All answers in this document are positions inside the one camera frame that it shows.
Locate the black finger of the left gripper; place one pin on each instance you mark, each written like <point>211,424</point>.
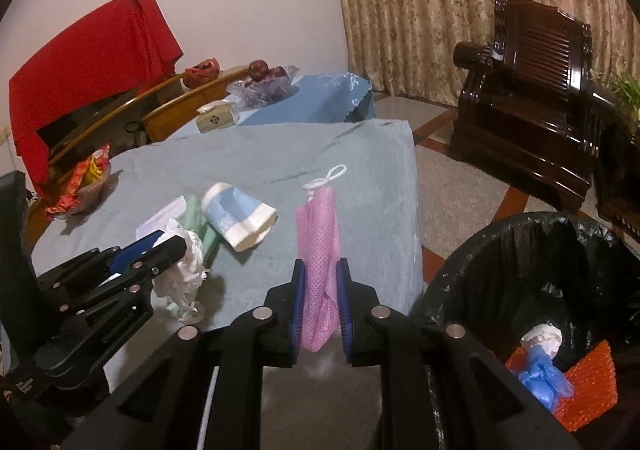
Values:
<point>83,291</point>

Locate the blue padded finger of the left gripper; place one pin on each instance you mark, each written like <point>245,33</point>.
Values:
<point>111,261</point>

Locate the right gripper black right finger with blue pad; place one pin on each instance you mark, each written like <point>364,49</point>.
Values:
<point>441,388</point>

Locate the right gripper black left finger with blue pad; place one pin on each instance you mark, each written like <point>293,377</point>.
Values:
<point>202,389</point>

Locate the green rubber glove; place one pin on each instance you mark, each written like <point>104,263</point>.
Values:
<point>193,219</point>

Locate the white tissue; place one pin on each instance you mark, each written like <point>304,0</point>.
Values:
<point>182,280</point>

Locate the green white wrapper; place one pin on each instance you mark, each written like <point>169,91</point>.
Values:
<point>189,314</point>

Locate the blue white paper cup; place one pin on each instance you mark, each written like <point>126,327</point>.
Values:
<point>242,220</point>

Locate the blue plastic bag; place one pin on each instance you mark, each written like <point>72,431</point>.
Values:
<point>544,380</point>

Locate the pink mesh pouch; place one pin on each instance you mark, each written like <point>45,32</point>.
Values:
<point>318,246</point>

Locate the white plastic bag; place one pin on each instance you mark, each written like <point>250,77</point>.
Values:
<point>547,337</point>

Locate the black lined trash bin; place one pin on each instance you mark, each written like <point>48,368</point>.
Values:
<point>544,267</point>

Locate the red yellow snack bag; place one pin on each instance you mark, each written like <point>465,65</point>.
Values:
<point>85,186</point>

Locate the wooden chair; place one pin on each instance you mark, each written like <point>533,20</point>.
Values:
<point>119,123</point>
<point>168,117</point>

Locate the small tissue box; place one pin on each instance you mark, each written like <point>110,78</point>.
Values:
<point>218,114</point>

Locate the orange spiky mat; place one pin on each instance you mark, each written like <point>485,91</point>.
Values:
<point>594,382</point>

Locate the red woven basket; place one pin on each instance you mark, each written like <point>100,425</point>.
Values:
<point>201,74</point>

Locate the glass fruit bowl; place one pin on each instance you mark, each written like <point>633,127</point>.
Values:
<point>263,85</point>

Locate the grey table cloth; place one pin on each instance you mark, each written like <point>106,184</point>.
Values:
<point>376,203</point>

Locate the red cloth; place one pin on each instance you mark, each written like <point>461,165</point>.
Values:
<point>122,45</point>

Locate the light blue table cloth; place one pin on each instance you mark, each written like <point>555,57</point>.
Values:
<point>321,98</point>

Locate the dark wooden armchair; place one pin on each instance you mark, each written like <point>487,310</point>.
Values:
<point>526,110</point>

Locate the green potted plant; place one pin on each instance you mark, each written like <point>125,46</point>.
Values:
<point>622,89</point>

